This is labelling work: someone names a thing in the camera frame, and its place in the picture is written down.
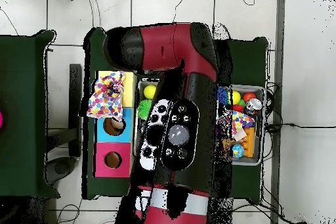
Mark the polka dot cloth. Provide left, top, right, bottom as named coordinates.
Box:
left=86, top=70, right=126, bottom=122
left=230, top=110, right=255, bottom=141

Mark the wooden box with three holes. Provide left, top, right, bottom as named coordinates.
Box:
left=93, top=70, right=138, bottom=178

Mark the green spiky ball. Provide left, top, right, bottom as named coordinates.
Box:
left=136, top=99, right=155, bottom=120

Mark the yellow ball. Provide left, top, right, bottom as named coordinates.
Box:
left=143, top=84, right=158, bottom=100
left=228, top=90, right=242, bottom=106

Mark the blue globe ball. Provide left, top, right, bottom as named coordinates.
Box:
left=232, top=143, right=245, bottom=158

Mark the orange ball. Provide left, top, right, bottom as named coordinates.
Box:
left=242, top=91, right=257, bottom=103

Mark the silver can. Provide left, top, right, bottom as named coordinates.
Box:
left=245, top=98, right=263, bottom=116

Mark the dark green table cloth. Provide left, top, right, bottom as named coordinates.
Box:
left=0, top=30, right=62, bottom=199
left=82, top=27, right=270, bottom=205

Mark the grey rounded base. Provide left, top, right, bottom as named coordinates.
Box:
left=45, top=156, right=79, bottom=185

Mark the wire mesh bin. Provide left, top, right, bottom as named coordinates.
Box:
left=133, top=78, right=266, bottom=166

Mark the black power cable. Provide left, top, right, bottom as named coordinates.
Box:
left=264, top=122, right=336, bottom=133

